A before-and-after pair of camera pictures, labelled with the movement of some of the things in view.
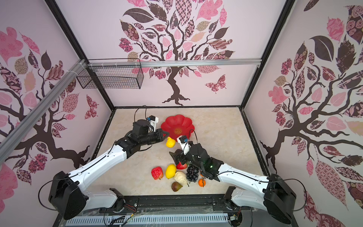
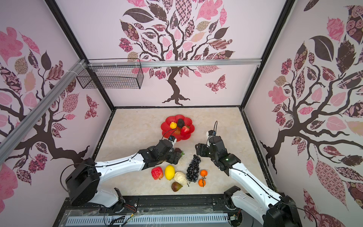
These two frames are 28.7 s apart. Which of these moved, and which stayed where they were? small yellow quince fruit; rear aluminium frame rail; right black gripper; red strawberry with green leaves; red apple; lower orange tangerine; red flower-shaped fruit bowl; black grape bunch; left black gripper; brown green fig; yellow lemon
Moved: right black gripper; left black gripper; red strawberry with green leaves; small yellow quince fruit
Stayed: red flower-shaped fruit bowl; yellow lemon; red apple; lower orange tangerine; brown green fig; black grape bunch; rear aluminium frame rail
